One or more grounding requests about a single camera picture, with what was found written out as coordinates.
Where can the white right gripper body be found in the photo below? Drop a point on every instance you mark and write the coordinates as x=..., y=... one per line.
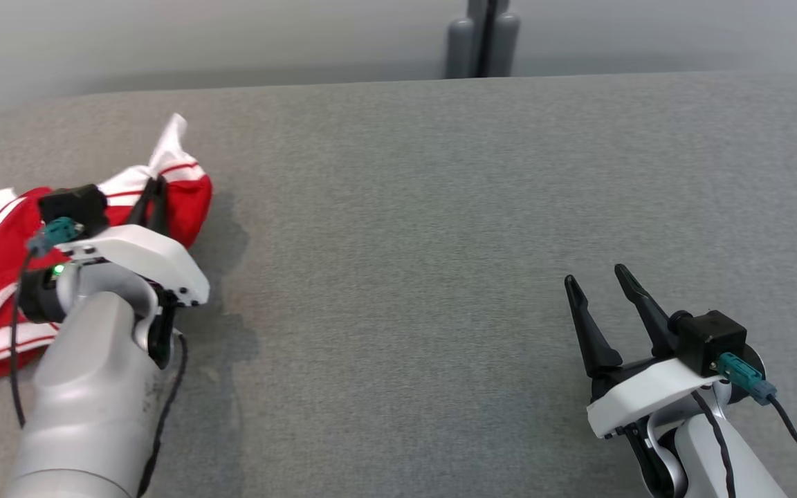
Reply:
x=647, y=398

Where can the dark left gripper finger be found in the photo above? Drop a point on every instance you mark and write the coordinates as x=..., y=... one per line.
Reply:
x=142, y=211
x=161, y=211

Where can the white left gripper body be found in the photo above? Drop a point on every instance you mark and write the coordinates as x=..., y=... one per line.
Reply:
x=142, y=252

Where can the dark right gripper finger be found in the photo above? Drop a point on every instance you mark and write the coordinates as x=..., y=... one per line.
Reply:
x=592, y=339
x=651, y=318

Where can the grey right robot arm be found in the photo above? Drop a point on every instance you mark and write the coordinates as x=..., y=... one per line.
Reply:
x=713, y=456

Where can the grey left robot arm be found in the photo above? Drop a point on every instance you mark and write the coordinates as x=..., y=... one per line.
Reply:
x=87, y=387

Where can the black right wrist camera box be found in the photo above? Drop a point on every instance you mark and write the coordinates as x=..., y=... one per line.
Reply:
x=710, y=339

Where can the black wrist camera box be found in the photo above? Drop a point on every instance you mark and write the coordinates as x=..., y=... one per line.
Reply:
x=77, y=206
x=710, y=339

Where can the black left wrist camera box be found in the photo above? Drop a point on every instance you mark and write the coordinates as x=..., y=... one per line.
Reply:
x=77, y=206

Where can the grey partition post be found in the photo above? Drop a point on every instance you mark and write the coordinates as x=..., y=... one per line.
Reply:
x=464, y=48

